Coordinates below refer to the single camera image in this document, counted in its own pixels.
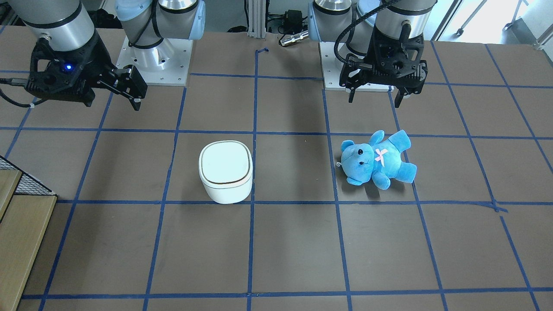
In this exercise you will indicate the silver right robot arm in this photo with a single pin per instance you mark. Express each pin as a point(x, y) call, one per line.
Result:
point(68, 26)

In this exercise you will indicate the aluminium profile post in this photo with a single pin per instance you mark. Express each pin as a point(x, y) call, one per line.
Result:
point(257, 16)

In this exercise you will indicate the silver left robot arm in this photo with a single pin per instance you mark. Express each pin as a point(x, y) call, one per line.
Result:
point(350, 25)

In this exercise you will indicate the silver metal cylinder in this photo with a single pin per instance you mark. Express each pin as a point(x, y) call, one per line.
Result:
point(293, 39)

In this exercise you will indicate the black power adapter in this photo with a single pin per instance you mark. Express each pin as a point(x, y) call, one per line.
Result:
point(292, 19)

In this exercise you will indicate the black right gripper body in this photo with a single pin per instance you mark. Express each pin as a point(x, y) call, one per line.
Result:
point(93, 57)

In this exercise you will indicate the wooden shelf with mesh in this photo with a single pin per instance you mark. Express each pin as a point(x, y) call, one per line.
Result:
point(26, 208)

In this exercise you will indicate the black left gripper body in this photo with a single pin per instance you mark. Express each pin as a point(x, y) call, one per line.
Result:
point(348, 77)

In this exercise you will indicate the white trash can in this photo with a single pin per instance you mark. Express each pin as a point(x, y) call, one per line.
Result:
point(226, 171)

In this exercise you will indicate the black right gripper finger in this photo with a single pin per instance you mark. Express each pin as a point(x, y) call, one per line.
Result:
point(130, 84)

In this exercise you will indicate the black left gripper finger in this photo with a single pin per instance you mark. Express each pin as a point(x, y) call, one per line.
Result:
point(401, 94)
point(352, 91)

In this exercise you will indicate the blue teddy bear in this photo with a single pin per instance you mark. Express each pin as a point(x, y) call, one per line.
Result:
point(378, 160)

